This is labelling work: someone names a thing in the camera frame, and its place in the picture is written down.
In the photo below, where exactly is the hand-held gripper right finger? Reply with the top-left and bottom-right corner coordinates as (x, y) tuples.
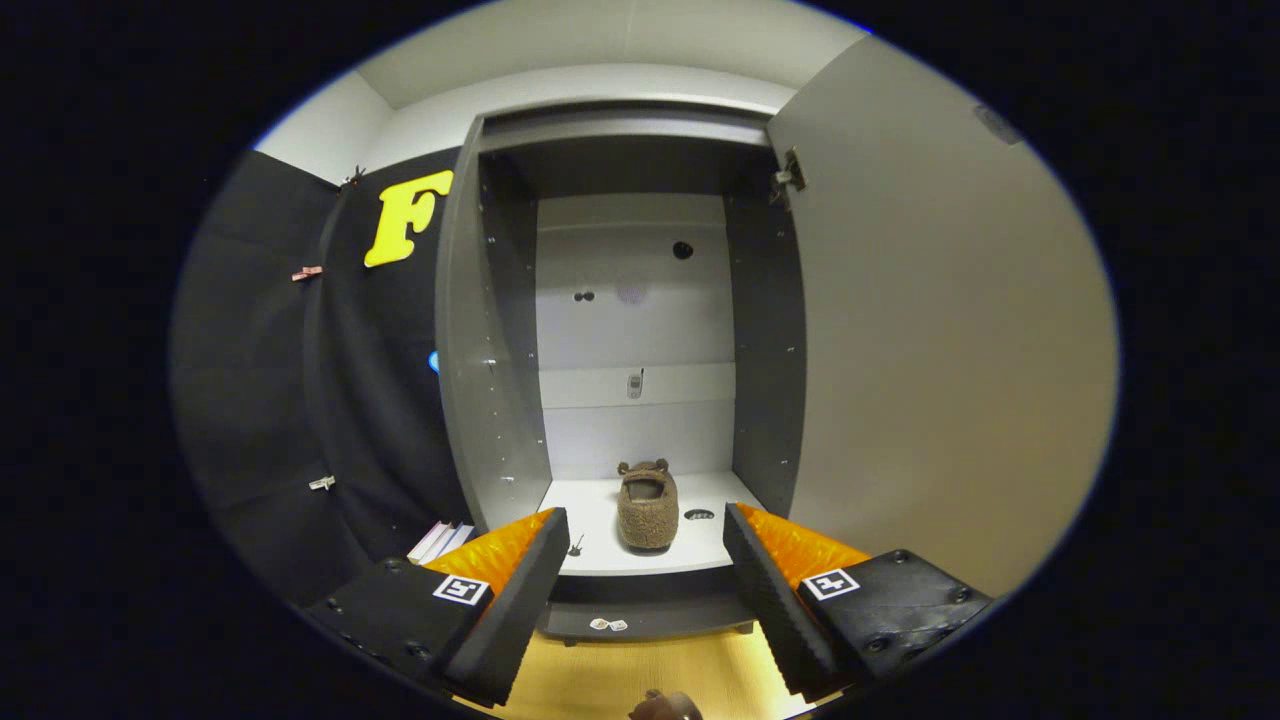
(722, 502), (996, 701)

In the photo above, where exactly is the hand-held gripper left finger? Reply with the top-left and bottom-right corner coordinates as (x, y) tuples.
(305, 506), (571, 709)

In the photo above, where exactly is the brown fuzzy shoe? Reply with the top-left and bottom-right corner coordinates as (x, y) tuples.
(616, 459), (680, 552)

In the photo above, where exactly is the grey shoe cabinet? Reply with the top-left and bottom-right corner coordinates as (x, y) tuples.
(435, 98), (809, 646)

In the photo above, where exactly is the metal door hinge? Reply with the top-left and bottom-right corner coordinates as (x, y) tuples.
(770, 148), (807, 206)

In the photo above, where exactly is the black backdrop cloth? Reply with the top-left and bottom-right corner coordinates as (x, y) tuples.
(170, 148), (481, 611)

